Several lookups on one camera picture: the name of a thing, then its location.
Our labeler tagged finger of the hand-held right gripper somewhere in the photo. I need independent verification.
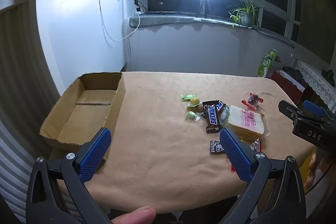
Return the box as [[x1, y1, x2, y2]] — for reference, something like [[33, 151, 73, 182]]
[[303, 100, 330, 117], [279, 100, 305, 122]]

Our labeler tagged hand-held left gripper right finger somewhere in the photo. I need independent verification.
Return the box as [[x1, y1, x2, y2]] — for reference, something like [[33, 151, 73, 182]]
[[219, 127, 306, 224]]

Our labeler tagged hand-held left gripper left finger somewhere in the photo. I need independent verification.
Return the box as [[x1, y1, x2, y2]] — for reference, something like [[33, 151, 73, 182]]
[[26, 127, 113, 224]]

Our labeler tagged red silver snack packet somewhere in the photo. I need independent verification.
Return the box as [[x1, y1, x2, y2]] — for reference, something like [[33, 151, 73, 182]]
[[248, 138, 263, 153]]

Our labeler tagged black white snack packet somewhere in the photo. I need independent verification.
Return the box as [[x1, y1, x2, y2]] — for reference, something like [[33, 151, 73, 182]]
[[209, 140, 226, 155]]

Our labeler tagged sandwich bread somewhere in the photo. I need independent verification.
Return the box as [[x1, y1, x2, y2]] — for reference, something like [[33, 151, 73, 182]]
[[227, 105, 269, 141]]

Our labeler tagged red clear candy packet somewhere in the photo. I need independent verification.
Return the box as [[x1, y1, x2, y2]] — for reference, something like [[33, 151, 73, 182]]
[[241, 92, 264, 111]]

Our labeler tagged clear whitish snack packet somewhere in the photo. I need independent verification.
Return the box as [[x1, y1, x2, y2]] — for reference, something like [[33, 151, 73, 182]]
[[220, 106, 231, 127]]

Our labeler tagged cardboard box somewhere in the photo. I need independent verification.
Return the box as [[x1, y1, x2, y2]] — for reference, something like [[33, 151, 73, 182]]
[[39, 72, 126, 161]]

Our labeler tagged large brown chocolate bar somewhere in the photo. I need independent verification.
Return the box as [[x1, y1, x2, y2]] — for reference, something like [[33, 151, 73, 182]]
[[202, 101, 222, 134]]

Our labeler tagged pale green candy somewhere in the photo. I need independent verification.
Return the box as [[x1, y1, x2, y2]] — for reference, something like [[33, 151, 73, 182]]
[[185, 111, 201, 122]]

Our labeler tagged person's right hand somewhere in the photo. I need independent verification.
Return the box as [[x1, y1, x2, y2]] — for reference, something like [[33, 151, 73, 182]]
[[305, 153, 317, 188]]

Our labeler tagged person's left hand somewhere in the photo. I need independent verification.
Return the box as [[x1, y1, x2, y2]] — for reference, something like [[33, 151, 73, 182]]
[[110, 205, 156, 224]]

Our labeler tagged red box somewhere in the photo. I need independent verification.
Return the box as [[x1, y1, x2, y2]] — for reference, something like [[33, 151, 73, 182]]
[[270, 69, 306, 106]]

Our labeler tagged white lace cloth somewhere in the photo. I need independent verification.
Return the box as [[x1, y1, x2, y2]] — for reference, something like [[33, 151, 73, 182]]
[[298, 59, 336, 111]]

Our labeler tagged green paper bag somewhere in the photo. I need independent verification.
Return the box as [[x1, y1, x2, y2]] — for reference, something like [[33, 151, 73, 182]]
[[257, 49, 277, 78]]

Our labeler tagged tan tablecloth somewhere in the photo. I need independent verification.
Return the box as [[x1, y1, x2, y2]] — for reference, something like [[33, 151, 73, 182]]
[[50, 71, 319, 214]]

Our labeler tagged potted spider plant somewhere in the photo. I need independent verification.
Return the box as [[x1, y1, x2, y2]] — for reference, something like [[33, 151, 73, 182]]
[[228, 0, 264, 29]]

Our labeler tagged olive curtain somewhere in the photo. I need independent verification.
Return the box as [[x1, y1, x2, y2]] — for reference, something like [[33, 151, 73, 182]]
[[297, 0, 336, 64]]

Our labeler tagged white panel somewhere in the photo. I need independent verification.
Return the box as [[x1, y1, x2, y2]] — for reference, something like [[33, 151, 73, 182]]
[[35, 0, 126, 93]]

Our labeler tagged grey windowsill cover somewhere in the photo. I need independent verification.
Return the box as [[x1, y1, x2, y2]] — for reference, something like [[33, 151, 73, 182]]
[[128, 14, 195, 29]]

